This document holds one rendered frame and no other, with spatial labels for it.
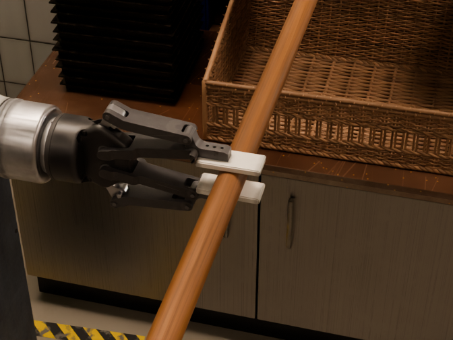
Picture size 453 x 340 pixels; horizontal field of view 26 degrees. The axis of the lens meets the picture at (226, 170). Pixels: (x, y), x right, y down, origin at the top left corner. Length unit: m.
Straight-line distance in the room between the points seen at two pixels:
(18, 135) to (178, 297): 0.29
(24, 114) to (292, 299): 1.35
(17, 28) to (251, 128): 1.77
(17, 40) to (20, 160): 1.77
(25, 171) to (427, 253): 1.25
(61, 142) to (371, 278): 1.29
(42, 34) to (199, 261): 1.91
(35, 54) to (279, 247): 0.99
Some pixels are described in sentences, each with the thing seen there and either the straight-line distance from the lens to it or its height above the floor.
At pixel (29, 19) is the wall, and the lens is 2.78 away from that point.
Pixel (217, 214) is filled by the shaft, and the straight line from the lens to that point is 0.98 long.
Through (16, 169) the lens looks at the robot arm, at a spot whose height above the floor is 1.19.
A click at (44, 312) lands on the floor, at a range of 2.61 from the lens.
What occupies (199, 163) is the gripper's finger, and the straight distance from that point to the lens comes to 1.04.
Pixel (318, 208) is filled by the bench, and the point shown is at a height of 0.48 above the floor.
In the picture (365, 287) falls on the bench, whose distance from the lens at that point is 2.26.
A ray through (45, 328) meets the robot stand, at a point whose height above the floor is 0.00.
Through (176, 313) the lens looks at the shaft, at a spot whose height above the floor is 1.21.
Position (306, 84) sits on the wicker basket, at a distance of 2.32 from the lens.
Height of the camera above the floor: 1.84
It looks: 38 degrees down
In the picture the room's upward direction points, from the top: straight up
